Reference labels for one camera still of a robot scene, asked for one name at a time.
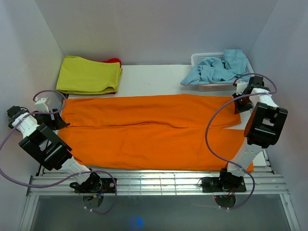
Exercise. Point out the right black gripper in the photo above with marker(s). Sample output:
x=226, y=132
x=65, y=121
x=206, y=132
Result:
x=239, y=109

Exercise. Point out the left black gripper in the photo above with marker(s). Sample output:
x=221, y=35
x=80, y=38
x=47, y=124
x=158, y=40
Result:
x=57, y=124

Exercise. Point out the orange trousers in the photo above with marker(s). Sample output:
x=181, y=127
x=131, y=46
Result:
x=163, y=132

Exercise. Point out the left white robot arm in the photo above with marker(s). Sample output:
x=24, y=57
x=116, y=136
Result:
x=42, y=143

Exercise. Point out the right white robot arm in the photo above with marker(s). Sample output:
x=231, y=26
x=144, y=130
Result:
x=262, y=129

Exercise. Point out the light blue trousers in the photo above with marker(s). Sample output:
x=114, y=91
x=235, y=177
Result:
x=214, y=70

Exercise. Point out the folded yellow trousers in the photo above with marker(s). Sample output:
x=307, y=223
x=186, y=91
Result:
x=85, y=77

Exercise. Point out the folded red trousers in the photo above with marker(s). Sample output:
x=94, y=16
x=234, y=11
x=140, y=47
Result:
x=113, y=60

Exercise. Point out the white plastic basket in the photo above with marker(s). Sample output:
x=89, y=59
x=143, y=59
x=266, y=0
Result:
x=197, y=57

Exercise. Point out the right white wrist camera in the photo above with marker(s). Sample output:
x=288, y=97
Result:
x=240, y=88

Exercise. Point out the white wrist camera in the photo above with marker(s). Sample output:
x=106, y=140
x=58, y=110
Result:
x=41, y=104
x=240, y=88

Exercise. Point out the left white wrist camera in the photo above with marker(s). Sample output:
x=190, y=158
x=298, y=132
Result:
x=41, y=104

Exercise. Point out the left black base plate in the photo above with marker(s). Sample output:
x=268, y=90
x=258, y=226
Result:
x=108, y=186

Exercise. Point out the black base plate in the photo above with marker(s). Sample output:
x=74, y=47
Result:
x=217, y=185
x=108, y=186

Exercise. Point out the aluminium rail frame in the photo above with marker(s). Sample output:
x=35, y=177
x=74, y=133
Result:
x=163, y=200

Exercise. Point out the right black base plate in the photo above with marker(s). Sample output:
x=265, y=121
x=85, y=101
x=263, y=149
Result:
x=217, y=185

